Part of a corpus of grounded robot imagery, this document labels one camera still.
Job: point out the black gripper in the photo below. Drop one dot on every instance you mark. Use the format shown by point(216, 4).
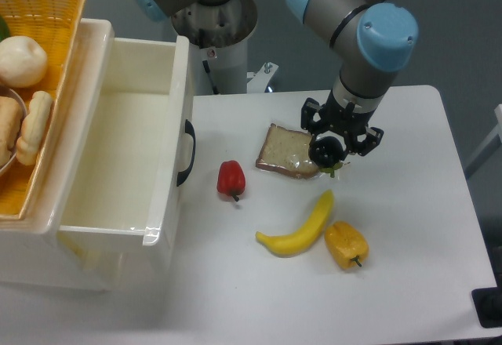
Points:
point(344, 121)

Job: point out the dark purple mangosteen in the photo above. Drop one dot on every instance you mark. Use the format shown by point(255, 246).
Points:
point(327, 153)

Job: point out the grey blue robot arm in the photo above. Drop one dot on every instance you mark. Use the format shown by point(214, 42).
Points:
point(374, 39)

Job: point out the open upper white drawer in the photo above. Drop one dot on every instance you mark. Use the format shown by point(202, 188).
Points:
point(124, 196)

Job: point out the white drawer cabinet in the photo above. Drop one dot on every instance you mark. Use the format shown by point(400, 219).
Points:
point(33, 251)

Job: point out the bread slice in plastic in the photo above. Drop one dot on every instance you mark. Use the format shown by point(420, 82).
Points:
point(285, 152)

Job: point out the red bell pepper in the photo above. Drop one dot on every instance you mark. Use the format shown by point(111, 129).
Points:
point(231, 180)

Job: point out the yellow bell pepper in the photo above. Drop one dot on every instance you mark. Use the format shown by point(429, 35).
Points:
point(346, 245)

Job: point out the yellow banana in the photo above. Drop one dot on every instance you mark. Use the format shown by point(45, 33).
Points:
point(299, 241)

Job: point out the black device at table edge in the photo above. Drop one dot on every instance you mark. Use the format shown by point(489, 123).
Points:
point(487, 303)

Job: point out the yellow woven basket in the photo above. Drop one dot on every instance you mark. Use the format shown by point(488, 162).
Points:
point(53, 24)

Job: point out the long braided bread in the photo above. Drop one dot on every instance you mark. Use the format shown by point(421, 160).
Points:
point(33, 128)

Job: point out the round white bun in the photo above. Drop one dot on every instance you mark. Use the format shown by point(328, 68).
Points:
point(23, 62)

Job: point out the brown bread roll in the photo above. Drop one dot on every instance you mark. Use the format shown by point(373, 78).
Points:
point(11, 114)

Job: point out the green vegetable in basket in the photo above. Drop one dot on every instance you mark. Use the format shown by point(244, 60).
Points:
point(4, 29)

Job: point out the white metal bracket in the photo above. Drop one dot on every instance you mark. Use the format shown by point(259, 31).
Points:
point(262, 81)

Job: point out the black drawer handle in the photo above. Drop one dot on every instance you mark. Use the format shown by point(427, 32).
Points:
point(189, 152)

